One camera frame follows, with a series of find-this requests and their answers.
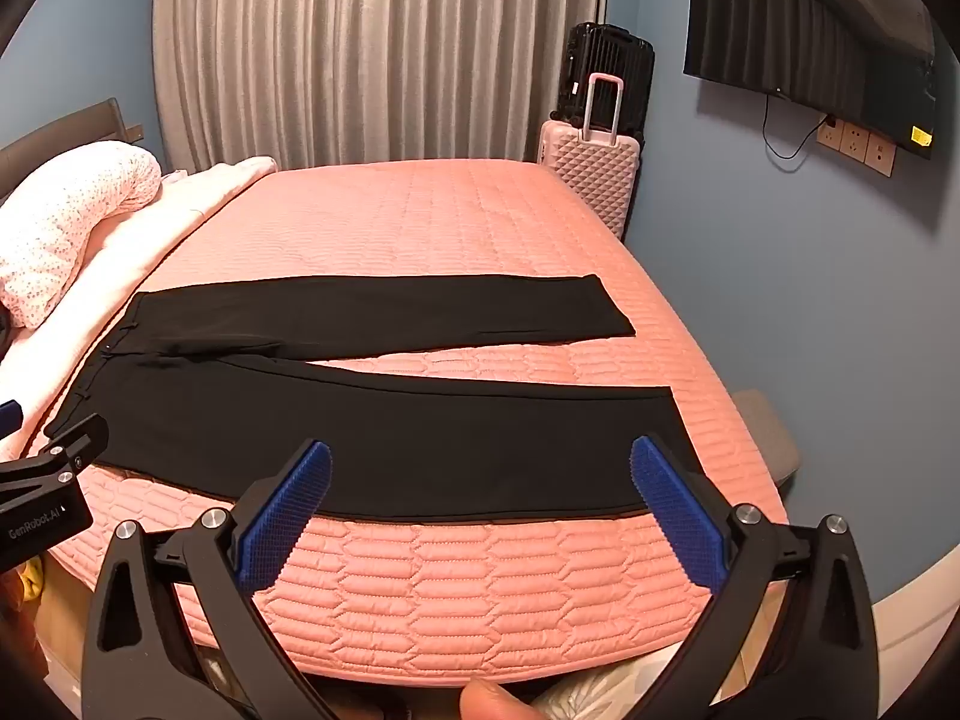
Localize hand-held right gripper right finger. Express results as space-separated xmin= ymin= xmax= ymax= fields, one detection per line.
xmin=622 ymin=433 xmax=884 ymax=720

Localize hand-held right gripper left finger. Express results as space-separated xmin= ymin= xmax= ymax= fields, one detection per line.
xmin=79 ymin=439 xmax=338 ymax=720

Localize black pants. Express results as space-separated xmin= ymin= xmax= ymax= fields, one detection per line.
xmin=43 ymin=274 xmax=710 ymax=523

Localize person's right hand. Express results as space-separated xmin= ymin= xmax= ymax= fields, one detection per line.
xmin=457 ymin=679 xmax=545 ymax=720

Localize floral white pillow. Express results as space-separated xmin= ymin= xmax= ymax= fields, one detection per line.
xmin=0 ymin=141 xmax=163 ymax=329

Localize light pink blanket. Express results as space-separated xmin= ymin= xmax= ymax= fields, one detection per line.
xmin=0 ymin=156 xmax=278 ymax=458

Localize grey headboard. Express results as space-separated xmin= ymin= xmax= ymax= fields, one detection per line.
xmin=0 ymin=97 xmax=143 ymax=205

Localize bed with pink quilted cover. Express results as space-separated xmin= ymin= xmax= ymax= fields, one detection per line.
xmin=45 ymin=157 xmax=796 ymax=691

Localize pink hard-shell suitcase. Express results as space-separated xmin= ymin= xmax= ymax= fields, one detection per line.
xmin=538 ymin=73 xmax=646 ymax=242

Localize black hard-shell suitcase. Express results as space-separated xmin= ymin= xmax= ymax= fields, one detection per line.
xmin=559 ymin=22 xmax=656 ymax=140

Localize grey pleated curtain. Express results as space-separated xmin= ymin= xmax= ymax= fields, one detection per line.
xmin=152 ymin=0 xmax=610 ymax=173

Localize black television cable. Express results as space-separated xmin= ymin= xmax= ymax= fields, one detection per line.
xmin=763 ymin=95 xmax=833 ymax=163

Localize beige wall socket panel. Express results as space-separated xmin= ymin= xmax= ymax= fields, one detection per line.
xmin=816 ymin=117 xmax=897 ymax=178

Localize wall-mounted black television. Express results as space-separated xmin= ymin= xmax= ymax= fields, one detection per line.
xmin=682 ymin=0 xmax=938 ymax=161

